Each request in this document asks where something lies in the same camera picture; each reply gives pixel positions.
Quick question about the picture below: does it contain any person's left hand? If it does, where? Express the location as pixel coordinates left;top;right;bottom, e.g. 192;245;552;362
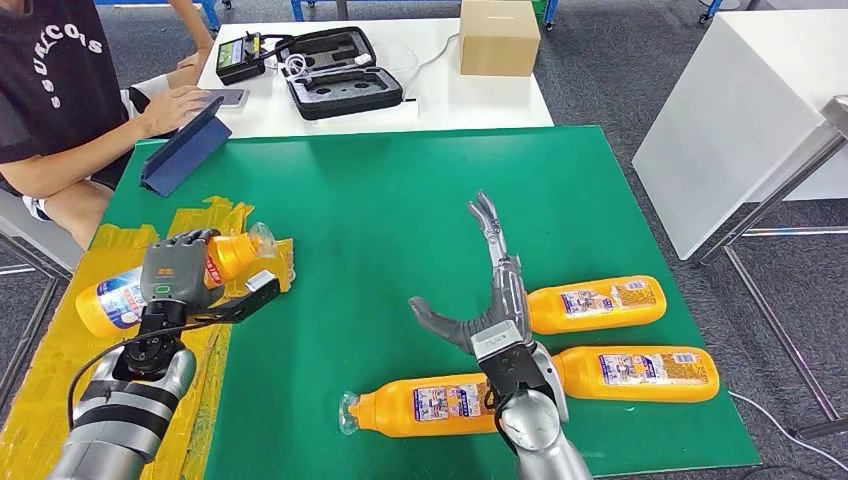
177;49;215;73

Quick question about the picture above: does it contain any person's right hand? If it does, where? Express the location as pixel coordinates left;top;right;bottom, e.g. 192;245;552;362
137;84;212;139

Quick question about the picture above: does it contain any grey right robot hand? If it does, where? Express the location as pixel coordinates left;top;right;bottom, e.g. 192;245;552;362
408;190;533;352

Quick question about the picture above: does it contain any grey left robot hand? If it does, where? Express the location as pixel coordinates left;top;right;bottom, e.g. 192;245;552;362
139;228;227;313

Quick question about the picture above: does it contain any orange detergent bottle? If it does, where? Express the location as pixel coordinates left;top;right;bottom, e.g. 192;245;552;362
337;374;505;439
551;345;721;404
74;222;280;339
526;275;668;336

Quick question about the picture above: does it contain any black device with green screen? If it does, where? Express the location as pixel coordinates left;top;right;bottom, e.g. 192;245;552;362
215;31;268;87

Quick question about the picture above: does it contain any smartphone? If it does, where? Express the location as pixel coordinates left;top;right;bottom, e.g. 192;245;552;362
205;87;250;111

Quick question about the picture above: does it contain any person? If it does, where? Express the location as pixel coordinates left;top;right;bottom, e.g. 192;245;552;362
0;0;217;252

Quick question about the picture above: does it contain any green table mat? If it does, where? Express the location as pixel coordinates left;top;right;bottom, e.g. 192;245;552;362
99;124;762;480

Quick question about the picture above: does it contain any grey seat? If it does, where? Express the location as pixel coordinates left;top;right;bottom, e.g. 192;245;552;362
0;192;86;276

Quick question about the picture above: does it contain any black foam-lined case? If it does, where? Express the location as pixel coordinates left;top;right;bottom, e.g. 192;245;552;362
274;26;405;122

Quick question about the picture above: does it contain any yellow tape patch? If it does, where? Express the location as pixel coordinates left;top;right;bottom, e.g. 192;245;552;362
0;195;296;480

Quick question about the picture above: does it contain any white table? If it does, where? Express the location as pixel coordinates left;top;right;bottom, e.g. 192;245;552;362
196;17;555;140

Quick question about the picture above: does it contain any cardboard box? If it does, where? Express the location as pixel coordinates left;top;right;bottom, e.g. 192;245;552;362
458;0;542;77

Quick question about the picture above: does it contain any white cabinet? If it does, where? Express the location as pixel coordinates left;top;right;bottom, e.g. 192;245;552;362
630;8;848;262

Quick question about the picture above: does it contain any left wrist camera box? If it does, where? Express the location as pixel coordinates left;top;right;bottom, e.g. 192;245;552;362
192;270;282;326

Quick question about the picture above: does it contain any white charger cable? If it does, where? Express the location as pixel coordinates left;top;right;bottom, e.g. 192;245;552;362
284;52;376;84

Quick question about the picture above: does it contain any grey metal frame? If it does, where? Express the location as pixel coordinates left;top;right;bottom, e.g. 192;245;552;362
0;231;73;412

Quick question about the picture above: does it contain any white cable on table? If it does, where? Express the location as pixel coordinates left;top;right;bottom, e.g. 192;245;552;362
400;31;463;99

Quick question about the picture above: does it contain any steel stand frame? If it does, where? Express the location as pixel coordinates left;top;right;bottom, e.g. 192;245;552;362
698;94;848;442

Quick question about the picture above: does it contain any white floor cable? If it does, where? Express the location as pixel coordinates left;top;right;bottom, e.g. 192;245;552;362
727;390;848;473

